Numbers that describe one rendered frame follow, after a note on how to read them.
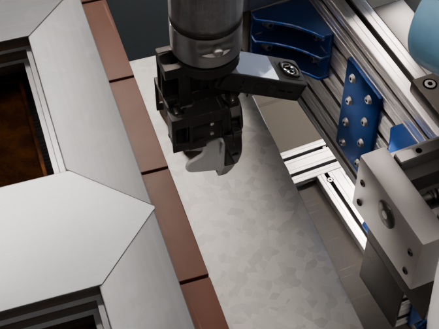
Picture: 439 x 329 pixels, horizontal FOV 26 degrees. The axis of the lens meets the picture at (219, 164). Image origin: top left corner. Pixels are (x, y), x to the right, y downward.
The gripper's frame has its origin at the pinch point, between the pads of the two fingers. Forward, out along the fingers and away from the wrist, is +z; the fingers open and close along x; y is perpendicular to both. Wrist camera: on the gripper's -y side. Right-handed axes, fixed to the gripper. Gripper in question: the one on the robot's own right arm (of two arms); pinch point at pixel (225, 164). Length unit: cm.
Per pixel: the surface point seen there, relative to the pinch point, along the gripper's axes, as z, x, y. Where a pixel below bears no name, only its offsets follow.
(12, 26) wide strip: 5.5, -38.8, 19.7
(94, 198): 5.6, -4.3, 15.7
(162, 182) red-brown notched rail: 9.8, -7.3, 6.2
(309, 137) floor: 92, -74, -48
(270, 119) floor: 92, -83, -40
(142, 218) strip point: 5.6, 0.6, 10.9
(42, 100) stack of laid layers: 7.4, -24.6, 18.5
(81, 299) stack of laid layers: 7.4, 8.5, 20.5
